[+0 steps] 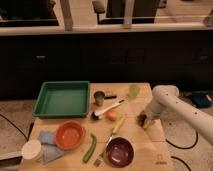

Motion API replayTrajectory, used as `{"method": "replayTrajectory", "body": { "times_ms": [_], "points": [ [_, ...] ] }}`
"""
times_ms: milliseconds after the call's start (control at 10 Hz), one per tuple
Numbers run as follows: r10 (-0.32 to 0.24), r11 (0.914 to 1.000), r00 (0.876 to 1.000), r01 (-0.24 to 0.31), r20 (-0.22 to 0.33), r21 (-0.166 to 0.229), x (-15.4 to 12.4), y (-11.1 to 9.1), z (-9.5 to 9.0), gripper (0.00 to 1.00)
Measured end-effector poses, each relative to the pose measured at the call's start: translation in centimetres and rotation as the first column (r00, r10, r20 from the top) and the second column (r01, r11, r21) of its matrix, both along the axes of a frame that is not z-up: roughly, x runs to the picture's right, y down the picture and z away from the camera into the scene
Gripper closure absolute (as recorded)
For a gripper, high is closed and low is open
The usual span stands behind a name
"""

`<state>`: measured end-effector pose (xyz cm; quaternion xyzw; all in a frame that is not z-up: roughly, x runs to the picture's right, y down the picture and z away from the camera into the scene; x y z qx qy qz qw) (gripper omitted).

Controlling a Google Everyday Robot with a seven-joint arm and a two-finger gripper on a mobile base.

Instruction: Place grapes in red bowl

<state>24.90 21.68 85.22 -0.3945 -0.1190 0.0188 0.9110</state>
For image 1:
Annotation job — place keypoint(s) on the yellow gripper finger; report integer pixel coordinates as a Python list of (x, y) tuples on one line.
[(148, 123)]

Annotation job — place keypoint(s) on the dark red grape bunch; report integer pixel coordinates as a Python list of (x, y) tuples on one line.
[(141, 119)]

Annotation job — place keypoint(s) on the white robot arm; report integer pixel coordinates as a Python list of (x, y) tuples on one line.
[(167, 96)]

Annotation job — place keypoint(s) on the dark purple bowl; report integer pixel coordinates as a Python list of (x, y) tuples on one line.
[(119, 152)]

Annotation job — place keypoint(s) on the orange red bowl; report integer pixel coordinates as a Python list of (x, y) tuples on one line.
[(69, 135)]

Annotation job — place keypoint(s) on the orange fruit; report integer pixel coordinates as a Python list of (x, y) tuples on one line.
[(112, 115)]

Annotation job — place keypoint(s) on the yellow green cup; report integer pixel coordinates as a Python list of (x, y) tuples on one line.
[(133, 91)]

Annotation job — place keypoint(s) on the metal measuring cup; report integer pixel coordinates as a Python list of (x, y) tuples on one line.
[(100, 97)]

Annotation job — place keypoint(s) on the green pea pod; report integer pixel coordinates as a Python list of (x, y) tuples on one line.
[(91, 149)]

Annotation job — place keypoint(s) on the green plastic tray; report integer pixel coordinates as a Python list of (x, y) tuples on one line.
[(62, 99)]

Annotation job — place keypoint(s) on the blue sponge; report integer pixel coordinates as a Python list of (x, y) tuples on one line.
[(46, 137)]

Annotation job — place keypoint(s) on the blue cloth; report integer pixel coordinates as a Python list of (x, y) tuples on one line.
[(50, 153)]

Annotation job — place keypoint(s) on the black chair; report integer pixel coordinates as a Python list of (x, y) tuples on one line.
[(144, 11)]

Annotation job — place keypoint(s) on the white lidded container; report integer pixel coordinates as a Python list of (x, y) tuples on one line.
[(32, 150)]

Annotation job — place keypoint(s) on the white handled dish brush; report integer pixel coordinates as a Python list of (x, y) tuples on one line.
[(98, 114)]

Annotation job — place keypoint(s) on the yellow handled fork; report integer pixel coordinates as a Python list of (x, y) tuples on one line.
[(114, 131)]

